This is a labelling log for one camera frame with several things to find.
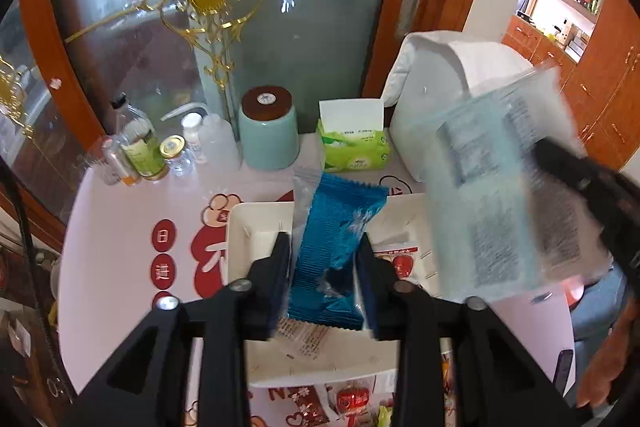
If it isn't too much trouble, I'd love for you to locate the red flower print packet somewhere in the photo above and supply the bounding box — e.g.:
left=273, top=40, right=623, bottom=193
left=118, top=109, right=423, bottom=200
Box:
left=250, top=384, right=332, bottom=427

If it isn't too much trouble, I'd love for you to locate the glass door gold ornament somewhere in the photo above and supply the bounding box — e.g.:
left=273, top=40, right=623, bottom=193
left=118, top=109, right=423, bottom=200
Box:
left=20, top=0, right=496, bottom=228

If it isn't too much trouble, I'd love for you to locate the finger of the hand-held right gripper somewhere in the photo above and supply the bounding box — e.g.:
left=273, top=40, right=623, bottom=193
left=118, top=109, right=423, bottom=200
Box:
left=532, top=139, right=640, bottom=278

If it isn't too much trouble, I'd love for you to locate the orange fuzzy cloth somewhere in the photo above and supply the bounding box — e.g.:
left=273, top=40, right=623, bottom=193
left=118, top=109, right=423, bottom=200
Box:
left=576, top=307, right=637, bottom=408

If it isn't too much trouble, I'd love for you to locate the black cable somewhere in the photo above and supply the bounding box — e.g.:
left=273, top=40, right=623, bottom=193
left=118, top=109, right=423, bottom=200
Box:
left=0, top=157, right=66, bottom=408

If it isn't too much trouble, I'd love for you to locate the pink printed tablecloth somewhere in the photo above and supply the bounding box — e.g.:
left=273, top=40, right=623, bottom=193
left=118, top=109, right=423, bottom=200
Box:
left=57, top=132, right=576, bottom=427

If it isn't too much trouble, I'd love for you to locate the teal canister brown lid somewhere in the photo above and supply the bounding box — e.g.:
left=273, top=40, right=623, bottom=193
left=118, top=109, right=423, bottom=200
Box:
left=238, top=85, right=301, bottom=171

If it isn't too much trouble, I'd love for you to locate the clear red candy packet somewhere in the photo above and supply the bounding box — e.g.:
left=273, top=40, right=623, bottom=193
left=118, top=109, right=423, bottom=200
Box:
left=327, top=382, right=375, bottom=427

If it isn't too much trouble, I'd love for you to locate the white red snack packet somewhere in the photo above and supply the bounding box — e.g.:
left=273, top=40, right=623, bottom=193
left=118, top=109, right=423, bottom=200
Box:
left=375, top=244, right=420, bottom=294

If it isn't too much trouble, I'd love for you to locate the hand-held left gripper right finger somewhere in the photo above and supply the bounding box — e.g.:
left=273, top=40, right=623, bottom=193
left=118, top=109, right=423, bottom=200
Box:
left=354, top=234, right=581, bottom=427

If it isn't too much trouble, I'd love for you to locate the wooden shelf cabinet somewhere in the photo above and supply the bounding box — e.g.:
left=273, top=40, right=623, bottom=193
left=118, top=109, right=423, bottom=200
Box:
left=502, top=0, right=640, bottom=172

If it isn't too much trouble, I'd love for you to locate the white cloth appliance cover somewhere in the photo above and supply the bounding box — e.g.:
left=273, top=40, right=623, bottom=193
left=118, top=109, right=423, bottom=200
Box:
left=382, top=29, right=538, bottom=108

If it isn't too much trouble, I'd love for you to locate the white countertop appliance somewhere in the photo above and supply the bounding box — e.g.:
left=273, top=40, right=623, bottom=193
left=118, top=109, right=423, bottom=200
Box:
left=389, top=57, right=476, bottom=184

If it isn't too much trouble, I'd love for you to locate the small white cap bottle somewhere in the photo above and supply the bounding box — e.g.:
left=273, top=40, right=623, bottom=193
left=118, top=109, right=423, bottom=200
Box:
left=181, top=113, right=207, bottom=165

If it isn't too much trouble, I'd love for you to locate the black phone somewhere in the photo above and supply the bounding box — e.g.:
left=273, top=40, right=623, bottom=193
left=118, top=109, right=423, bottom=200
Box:
left=554, top=349, right=575, bottom=396

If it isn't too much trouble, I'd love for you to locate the pale blue clear snack packet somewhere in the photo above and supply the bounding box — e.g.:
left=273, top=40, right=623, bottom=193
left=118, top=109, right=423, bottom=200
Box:
left=425, top=67, right=613, bottom=303

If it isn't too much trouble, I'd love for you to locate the yellow lid glass jar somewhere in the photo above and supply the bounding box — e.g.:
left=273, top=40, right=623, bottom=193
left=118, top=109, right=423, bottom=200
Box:
left=159, top=135, right=195, bottom=176

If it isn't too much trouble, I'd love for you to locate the blue foil snack packet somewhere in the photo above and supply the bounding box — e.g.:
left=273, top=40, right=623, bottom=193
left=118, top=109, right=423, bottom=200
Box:
left=277, top=168, right=390, bottom=360

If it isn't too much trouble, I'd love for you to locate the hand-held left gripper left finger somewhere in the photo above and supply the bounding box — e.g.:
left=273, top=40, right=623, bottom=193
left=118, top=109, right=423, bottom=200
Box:
left=62, top=231, right=292, bottom=427

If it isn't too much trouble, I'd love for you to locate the white plastic storage box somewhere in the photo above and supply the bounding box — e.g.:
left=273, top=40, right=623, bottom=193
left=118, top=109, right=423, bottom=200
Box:
left=225, top=193, right=453, bottom=390

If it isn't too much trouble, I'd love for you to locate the green label glass bottle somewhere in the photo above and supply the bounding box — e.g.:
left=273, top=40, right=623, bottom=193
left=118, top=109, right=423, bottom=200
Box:
left=111, top=93, right=170, bottom=182

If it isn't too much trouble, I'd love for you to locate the green tissue pack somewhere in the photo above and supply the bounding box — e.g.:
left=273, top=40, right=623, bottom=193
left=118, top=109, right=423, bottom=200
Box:
left=316, top=99, right=391, bottom=172

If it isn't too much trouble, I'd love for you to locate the white squeeze bottle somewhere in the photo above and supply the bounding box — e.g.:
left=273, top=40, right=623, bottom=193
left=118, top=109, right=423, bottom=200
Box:
left=161, top=103, right=242, bottom=172

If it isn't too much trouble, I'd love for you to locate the white door handle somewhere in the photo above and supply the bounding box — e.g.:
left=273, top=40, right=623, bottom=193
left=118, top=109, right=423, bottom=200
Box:
left=397, top=0, right=426, bottom=44

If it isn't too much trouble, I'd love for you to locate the small clear glass bottle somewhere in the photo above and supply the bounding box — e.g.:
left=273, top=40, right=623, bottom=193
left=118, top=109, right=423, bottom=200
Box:
left=99, top=137, right=127, bottom=186

